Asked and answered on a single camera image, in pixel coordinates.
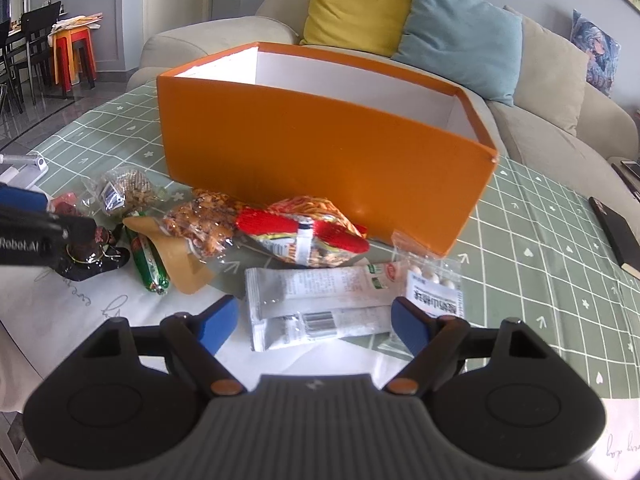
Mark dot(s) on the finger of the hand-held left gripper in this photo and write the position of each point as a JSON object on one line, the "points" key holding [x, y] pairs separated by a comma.
{"points": [[25, 200], [75, 227]]}

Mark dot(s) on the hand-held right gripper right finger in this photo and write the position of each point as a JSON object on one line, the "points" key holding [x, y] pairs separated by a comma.
{"points": [[411, 327]]}

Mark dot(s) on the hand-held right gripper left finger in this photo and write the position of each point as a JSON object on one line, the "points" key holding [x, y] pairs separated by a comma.
{"points": [[218, 324]]}

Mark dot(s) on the red packet of braised meat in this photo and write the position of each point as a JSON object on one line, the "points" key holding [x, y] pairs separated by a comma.
{"points": [[90, 262]]}

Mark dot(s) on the clear packet of white candies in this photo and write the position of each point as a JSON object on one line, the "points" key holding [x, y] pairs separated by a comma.
{"points": [[432, 290]]}

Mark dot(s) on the clear bag of brown snacks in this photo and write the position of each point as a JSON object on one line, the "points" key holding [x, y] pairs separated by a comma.
{"points": [[127, 187]]}

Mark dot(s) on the tan wedge snack packet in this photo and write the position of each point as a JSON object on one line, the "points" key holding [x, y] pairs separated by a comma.
{"points": [[180, 260]]}

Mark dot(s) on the green sausage packet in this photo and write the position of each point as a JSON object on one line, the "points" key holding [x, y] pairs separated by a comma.
{"points": [[150, 265]]}

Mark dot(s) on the white snack bar packet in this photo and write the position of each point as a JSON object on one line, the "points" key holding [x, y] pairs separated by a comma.
{"points": [[310, 290]]}

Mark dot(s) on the clear bag of orange nuts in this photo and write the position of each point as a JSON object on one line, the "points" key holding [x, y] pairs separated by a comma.
{"points": [[202, 222]]}

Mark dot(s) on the red clear noodle snack bag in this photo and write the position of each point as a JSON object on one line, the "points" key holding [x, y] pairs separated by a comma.
{"points": [[305, 232]]}

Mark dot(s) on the orange cardboard box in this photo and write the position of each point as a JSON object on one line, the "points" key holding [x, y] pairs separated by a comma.
{"points": [[320, 170]]}

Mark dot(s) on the black dining chair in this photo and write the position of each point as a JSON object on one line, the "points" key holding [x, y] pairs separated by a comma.
{"points": [[42, 25], [10, 60]]}

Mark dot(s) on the green checked tablecloth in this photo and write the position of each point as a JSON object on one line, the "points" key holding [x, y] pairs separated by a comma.
{"points": [[525, 240]]}

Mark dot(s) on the orange plastic stool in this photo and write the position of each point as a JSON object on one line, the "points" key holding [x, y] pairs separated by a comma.
{"points": [[75, 42]]}

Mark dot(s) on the pile of papers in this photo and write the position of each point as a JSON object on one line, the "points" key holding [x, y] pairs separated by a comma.
{"points": [[77, 22]]}

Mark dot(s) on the beige sofa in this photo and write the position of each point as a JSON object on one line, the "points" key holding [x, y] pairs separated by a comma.
{"points": [[550, 160]]}

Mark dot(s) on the smartphone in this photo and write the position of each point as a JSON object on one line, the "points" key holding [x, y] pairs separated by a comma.
{"points": [[632, 169]]}

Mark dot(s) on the light blue cushion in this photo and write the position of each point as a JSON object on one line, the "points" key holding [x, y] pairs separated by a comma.
{"points": [[460, 40]]}

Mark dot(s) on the beige cushion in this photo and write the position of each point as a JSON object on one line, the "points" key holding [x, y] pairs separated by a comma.
{"points": [[550, 70]]}

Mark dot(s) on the yellow cushion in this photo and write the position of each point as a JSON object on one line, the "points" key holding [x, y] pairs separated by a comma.
{"points": [[357, 7]]}

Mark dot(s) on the printed figure cushion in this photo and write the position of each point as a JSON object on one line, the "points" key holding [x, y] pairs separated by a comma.
{"points": [[597, 52]]}

